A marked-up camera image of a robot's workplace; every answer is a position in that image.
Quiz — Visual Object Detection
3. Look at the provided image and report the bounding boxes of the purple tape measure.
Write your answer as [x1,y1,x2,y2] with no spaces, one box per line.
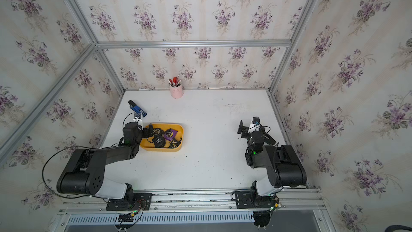
[163,128,178,141]

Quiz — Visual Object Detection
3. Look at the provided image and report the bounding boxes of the pink pen holder cup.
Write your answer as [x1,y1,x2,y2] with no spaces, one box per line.
[170,84,183,99]

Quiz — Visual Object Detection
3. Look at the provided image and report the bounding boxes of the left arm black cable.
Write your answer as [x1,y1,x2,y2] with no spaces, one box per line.
[41,145,107,200]

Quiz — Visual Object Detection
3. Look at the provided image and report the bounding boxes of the black 5M tape measure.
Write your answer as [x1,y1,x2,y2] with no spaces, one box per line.
[152,136,166,148]

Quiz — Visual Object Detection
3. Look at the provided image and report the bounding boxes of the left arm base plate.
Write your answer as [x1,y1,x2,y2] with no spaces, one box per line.
[105,193,153,211]

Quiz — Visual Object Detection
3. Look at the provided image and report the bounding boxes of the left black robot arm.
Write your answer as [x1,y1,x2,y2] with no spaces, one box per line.
[56,122,153,201]

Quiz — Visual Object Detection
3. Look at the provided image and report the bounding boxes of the yellow plastic storage box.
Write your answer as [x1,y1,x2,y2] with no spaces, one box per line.
[140,123,184,152]

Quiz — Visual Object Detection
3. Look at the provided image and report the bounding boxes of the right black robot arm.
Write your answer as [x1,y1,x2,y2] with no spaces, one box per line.
[237,117,307,197]

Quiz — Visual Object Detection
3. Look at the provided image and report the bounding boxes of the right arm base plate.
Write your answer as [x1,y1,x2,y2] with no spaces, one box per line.
[231,190,280,210]

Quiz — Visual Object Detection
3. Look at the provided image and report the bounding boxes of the red pens in cup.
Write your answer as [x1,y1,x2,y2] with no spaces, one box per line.
[168,76,181,88]

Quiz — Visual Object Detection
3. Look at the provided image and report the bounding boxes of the black yellow 3M tape measure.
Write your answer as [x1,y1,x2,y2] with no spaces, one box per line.
[153,127,164,137]

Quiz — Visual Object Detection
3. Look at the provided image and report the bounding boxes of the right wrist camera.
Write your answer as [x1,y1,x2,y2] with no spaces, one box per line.
[248,117,261,133]

